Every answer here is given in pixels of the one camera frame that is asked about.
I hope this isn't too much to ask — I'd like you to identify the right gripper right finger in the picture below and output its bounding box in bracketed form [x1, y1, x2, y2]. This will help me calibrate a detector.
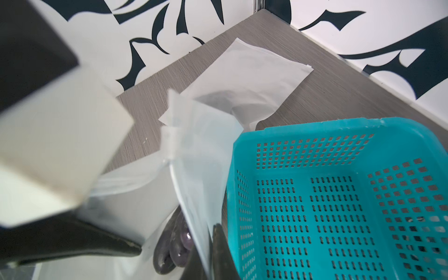
[212, 224, 240, 280]

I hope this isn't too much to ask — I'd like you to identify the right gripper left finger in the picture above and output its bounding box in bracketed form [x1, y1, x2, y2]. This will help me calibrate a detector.
[180, 246, 208, 280]

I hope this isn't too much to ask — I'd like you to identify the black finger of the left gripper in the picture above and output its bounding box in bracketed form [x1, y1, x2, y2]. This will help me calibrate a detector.
[1, 212, 142, 268]

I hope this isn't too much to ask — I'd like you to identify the translucent zip bag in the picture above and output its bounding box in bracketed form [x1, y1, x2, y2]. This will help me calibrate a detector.
[33, 90, 243, 280]
[159, 38, 313, 133]

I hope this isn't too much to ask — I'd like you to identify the teal plastic basket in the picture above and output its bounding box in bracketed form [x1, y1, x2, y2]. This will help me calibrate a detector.
[226, 117, 448, 280]

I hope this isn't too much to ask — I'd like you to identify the dark eggplant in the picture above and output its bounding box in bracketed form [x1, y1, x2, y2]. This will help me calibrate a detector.
[153, 206, 182, 275]
[169, 212, 194, 268]

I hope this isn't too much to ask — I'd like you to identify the aluminium frame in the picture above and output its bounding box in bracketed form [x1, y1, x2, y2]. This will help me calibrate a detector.
[253, 0, 266, 13]

